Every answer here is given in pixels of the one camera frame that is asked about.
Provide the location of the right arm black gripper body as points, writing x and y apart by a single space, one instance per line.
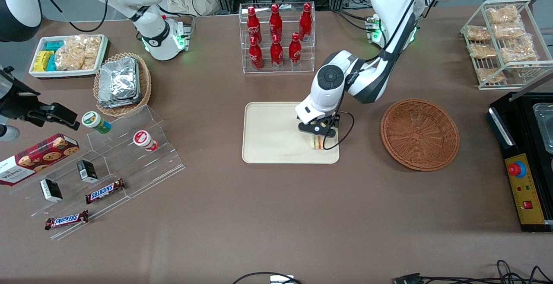
17 104

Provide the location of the triangle sandwich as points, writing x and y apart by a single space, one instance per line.
317 143

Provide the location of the cream plastic tray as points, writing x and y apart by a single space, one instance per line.
272 137

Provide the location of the white rectangular snack tray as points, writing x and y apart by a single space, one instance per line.
69 74

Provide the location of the light wicker basket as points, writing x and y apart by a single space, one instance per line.
144 81

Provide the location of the brown wicker basket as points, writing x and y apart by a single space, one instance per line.
419 135

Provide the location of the green lidded snack cup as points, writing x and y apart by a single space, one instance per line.
93 119

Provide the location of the red tartan cookie box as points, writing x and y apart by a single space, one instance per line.
39 156

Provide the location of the yellow snack packet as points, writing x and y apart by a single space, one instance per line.
42 61

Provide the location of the teal snack packet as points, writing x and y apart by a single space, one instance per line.
51 63
55 45

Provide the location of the foil-wrapped pack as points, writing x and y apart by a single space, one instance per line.
119 101
119 76

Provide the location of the small black carton box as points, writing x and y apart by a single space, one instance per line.
87 171
51 190

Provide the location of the clear bag of crackers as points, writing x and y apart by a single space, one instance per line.
77 52

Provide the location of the clear acrylic bottle rack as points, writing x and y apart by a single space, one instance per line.
311 59

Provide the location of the red cola bottle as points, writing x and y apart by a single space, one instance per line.
306 18
252 22
276 52
275 20
255 55
295 51

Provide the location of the red strawberry yogurt cup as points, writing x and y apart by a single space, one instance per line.
142 139

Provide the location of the clear acrylic stepped display stand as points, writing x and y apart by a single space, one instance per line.
129 167

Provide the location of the Snickers chocolate bar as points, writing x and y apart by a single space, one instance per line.
67 220
105 191

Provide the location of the black plug connector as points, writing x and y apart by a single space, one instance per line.
408 279

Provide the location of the clear bag of pastry snacks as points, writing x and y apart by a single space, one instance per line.
518 52
478 33
490 75
510 31
481 50
502 14

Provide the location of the black machine housing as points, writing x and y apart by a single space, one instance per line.
518 145

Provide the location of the red emergency stop button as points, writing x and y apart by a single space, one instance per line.
516 169

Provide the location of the yellow control panel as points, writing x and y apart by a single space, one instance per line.
529 193

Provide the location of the grey aluminium bar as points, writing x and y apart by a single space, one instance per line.
533 84

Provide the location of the metal pan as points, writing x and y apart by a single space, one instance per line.
545 124

